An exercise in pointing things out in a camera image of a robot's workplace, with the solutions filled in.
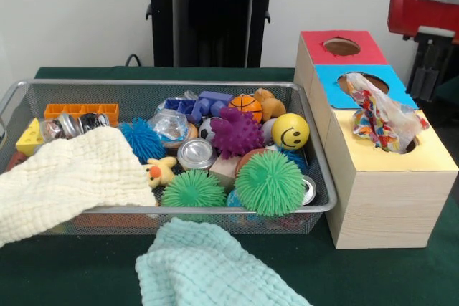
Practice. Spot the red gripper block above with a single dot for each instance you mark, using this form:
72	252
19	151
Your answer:
423	16

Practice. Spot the multicolour patchwork print cloth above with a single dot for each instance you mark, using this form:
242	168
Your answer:
384	116

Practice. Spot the green spiky ball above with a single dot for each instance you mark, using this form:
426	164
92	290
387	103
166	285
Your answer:
193	190
270	183

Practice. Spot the mint green knitted cloth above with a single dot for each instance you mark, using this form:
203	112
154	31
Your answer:
208	266

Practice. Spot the cream knitted cloth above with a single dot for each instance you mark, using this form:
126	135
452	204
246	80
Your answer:
64	180

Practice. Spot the wooden box with three holes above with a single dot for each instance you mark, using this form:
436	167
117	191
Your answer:
387	206

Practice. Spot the yellow smiley face ball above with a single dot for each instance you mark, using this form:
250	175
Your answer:
290	132

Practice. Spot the silver drink can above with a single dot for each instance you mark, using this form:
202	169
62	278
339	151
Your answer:
309	191

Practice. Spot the orange toy basketball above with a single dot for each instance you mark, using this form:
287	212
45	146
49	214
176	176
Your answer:
246	107

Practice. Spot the purple spiky ball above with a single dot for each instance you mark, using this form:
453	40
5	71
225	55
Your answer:
237	132

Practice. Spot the brown toy football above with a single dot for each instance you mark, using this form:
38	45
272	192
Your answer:
246	158

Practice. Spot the yellow duck plush toy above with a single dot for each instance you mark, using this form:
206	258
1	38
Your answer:
162	171

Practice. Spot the blue spiky ball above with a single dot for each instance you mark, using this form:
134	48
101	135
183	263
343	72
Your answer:
142	140

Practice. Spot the orange plastic tray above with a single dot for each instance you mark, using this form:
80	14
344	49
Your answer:
79	111

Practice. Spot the yellow cheese wedge toy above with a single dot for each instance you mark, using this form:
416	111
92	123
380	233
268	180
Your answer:
29	137

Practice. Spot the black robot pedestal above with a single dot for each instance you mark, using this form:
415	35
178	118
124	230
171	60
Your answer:
208	19

